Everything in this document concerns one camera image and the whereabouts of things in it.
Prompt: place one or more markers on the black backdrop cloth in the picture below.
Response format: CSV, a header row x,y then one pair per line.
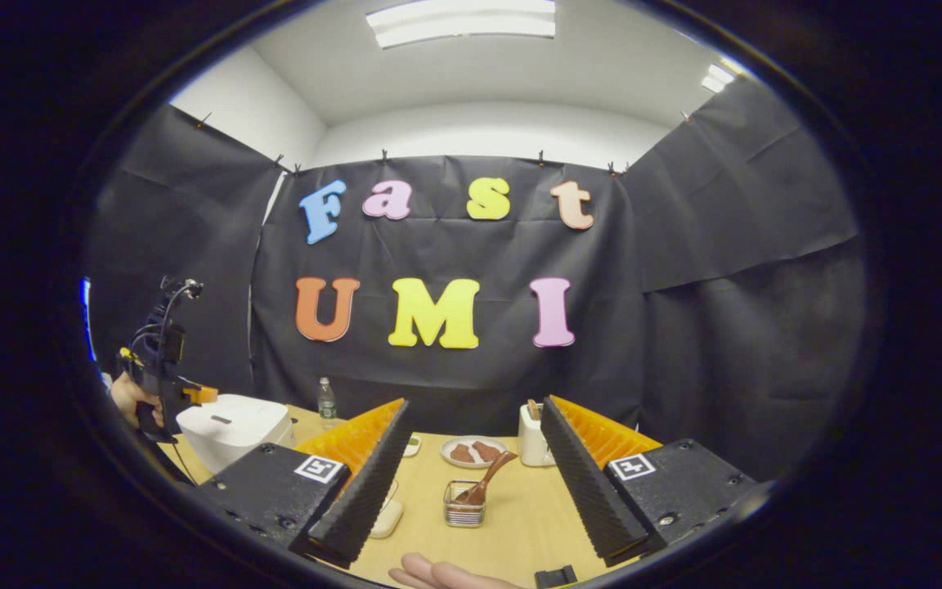
x,y
684,286

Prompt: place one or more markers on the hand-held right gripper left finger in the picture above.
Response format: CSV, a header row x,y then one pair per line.
x,y
369,491

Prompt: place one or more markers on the cream rice container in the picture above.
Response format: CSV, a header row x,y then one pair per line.
x,y
388,515

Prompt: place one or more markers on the brown meat piece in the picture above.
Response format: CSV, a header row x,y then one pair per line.
x,y
487,450
462,454

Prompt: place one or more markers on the white divided side dish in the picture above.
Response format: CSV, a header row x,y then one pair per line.
x,y
412,446

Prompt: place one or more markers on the clear plastic water bottle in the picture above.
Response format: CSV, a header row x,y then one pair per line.
x,y
326,405

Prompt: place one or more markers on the computer monitor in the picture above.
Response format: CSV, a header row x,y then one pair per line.
x,y
87,319

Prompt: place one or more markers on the toast bread slice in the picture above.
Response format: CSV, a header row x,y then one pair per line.
x,y
533,409

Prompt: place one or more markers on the white rice cooker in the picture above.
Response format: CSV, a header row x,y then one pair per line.
x,y
234,429

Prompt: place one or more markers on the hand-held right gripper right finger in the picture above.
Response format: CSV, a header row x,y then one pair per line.
x,y
581,483

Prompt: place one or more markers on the small ceiling light panel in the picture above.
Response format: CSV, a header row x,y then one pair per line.
x,y
716,78

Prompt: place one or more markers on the white round plate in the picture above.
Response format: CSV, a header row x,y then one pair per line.
x,y
471,455

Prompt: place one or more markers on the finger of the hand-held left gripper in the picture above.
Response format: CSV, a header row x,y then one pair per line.
x,y
201,394

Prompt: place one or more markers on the brown wooden spoon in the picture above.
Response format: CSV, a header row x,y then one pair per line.
x,y
491,474

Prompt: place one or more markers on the white toaster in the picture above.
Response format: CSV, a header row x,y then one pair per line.
x,y
532,442

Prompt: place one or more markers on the large ceiling light panel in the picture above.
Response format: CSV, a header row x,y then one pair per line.
x,y
463,20

